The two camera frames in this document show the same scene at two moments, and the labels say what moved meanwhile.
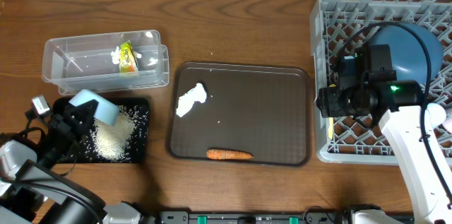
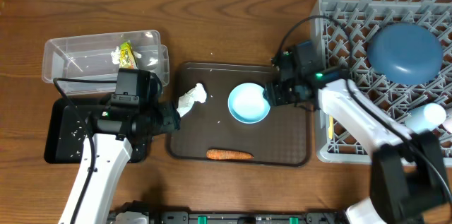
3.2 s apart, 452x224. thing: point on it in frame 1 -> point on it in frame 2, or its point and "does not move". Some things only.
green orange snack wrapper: x=128 y=62 does not move
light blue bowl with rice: x=106 y=112 -> x=247 y=103
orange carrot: x=224 y=154 does not move
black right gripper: x=331 y=104 -> x=277 y=97
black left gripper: x=55 y=126 -> x=169 y=121
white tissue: x=116 y=55 does not move
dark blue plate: x=407 y=52 does not move
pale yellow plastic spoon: x=330 y=128 does not move
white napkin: x=186 y=102 does not move
